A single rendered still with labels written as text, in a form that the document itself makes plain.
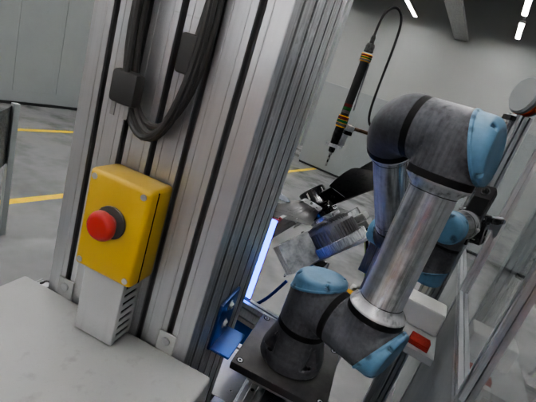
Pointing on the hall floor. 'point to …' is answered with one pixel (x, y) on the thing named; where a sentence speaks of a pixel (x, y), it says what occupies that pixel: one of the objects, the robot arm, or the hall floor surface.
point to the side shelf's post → (377, 384)
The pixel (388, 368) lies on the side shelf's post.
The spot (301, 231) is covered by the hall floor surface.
